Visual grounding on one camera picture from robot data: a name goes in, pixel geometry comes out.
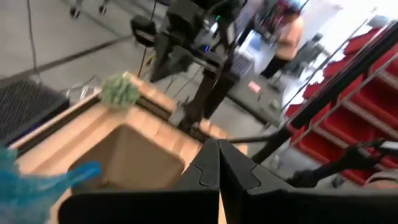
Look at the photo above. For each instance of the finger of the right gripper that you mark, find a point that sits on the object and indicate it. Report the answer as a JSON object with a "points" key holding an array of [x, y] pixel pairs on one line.
{"points": [[185, 57], [166, 60]]}

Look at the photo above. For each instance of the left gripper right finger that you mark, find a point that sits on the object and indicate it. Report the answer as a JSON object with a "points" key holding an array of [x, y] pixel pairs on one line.
{"points": [[248, 205]]}

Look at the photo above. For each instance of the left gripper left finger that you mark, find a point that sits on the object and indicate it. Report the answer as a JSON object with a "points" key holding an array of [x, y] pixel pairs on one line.
{"points": [[205, 202]]}

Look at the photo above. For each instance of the teal trash bag liner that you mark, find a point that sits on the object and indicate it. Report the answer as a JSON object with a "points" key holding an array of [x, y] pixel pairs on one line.
{"points": [[25, 186]]}

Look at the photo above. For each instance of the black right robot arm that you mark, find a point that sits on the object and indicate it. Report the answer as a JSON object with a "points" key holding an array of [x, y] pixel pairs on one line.
{"points": [[214, 90]]}

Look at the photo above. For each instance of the potted green plant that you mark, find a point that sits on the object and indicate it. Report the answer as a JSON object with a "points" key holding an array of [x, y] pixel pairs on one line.
{"points": [[119, 90]]}

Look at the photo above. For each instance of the pink note pad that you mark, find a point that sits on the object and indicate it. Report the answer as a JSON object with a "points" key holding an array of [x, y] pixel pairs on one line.
{"points": [[254, 87]]}

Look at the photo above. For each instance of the grey side table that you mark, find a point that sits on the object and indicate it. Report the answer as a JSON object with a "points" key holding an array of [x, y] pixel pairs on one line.
{"points": [[248, 99]]}

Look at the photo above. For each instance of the person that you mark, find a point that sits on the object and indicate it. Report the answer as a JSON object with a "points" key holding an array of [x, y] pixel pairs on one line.
{"points": [[289, 34]]}

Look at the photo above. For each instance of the red storage bin rack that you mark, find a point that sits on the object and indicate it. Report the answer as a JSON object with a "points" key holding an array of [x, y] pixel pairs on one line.
{"points": [[342, 121]]}

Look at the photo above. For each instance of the black slanted pole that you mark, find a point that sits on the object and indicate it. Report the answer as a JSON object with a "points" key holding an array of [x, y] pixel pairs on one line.
{"points": [[326, 93]]}

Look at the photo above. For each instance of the black perforated computer case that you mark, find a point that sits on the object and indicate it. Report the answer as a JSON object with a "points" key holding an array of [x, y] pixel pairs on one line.
{"points": [[28, 109]]}

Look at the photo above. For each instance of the black aluminium table frame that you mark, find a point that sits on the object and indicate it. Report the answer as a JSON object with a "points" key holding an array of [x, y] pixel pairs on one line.
{"points": [[56, 127]]}

